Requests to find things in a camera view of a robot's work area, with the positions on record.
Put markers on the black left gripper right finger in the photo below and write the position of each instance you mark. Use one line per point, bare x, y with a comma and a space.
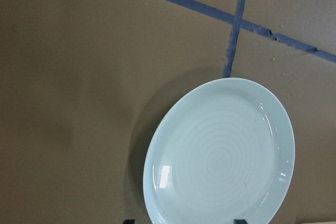
240, 221

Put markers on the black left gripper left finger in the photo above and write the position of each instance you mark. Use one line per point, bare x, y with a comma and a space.
129, 221

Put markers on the light blue plate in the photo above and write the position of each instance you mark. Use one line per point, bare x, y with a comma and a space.
224, 151

